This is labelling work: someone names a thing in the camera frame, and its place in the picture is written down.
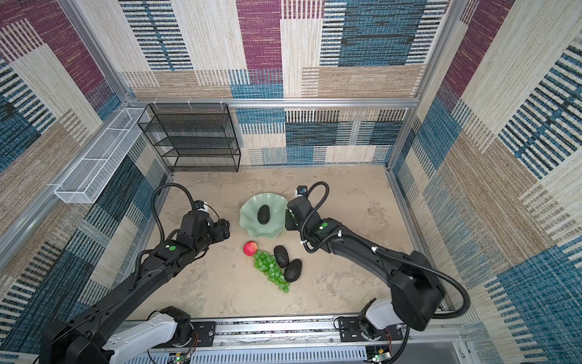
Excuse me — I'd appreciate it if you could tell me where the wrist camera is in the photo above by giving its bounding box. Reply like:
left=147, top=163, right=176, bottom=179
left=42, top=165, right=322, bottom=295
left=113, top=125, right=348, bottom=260
left=192, top=200, right=209, bottom=212
left=296, top=185, right=309, bottom=197

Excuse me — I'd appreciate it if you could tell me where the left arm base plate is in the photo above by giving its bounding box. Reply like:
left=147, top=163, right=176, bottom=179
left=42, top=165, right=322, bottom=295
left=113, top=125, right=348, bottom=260
left=154, top=321, right=217, bottom=350

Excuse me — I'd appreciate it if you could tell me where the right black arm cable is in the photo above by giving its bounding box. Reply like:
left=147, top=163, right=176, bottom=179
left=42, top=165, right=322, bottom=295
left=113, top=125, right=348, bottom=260
left=299, top=180, right=471, bottom=319

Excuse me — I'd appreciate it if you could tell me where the aluminium front rail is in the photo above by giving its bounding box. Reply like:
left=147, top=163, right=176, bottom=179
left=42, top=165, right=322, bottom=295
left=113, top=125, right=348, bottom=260
left=105, top=312, right=479, bottom=363

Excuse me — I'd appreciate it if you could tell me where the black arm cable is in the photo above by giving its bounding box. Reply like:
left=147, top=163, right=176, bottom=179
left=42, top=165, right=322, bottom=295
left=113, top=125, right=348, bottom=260
left=299, top=180, right=471, bottom=319
left=149, top=183, right=199, bottom=244

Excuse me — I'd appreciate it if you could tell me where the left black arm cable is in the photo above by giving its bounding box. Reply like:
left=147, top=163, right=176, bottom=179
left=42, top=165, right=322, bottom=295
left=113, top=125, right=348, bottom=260
left=149, top=183, right=199, bottom=244

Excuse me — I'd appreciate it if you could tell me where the green grape bunch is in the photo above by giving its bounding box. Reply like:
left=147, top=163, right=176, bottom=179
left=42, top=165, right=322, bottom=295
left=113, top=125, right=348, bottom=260
left=253, top=251, right=290, bottom=293

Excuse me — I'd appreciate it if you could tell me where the white wire mesh basket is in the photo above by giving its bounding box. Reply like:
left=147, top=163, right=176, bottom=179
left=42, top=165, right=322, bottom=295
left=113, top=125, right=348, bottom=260
left=55, top=108, right=144, bottom=204

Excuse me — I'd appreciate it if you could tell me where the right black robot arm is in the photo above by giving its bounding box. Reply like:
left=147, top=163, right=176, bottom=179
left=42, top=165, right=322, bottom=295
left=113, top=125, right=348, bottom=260
left=286, top=196, right=448, bottom=341

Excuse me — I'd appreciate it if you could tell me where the dark avocado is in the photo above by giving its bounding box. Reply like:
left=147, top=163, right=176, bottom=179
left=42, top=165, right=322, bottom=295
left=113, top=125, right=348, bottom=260
left=257, top=205, right=271, bottom=224
left=274, top=245, right=290, bottom=268
left=283, top=259, right=303, bottom=283

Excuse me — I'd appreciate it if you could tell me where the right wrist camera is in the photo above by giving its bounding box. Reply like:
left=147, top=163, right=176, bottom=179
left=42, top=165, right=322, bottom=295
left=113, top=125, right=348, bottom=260
left=296, top=185, right=309, bottom=197

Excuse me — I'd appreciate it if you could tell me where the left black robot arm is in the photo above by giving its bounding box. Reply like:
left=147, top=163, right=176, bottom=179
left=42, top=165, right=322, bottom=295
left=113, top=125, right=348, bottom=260
left=35, top=210, right=230, bottom=363

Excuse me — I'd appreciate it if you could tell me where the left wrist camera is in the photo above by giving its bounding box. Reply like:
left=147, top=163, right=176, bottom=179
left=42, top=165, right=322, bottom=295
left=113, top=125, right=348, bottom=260
left=192, top=200, right=209, bottom=212

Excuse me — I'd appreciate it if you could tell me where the black wire shelf rack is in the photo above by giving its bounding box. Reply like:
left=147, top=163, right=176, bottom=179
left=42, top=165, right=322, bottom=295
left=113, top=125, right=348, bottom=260
left=137, top=103, right=241, bottom=172

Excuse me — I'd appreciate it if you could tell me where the red apple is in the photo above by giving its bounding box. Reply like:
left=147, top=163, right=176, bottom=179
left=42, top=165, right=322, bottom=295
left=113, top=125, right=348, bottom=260
left=243, top=241, right=259, bottom=256

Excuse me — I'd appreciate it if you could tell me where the light green scalloped fruit bowl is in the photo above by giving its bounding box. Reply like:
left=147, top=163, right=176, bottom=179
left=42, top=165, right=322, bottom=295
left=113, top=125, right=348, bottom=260
left=239, top=193, right=288, bottom=239

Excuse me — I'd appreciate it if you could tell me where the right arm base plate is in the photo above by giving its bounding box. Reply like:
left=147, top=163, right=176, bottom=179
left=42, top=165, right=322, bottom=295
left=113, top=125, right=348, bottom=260
left=333, top=316, right=405, bottom=342

